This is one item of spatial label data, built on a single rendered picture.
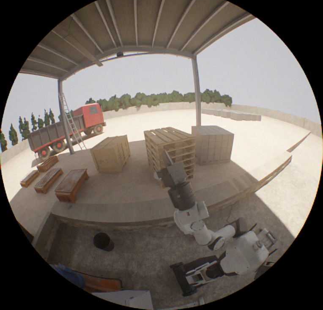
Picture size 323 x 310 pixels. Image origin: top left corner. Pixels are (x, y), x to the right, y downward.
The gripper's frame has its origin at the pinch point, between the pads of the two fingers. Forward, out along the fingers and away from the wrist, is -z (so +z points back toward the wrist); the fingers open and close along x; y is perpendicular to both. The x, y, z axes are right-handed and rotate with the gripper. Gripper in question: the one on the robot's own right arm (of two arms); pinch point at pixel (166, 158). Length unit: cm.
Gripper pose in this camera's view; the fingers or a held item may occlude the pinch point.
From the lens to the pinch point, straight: 39.4
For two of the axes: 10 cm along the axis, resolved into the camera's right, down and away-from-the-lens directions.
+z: 3.8, 8.9, -2.5
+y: 5.9, -4.4, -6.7
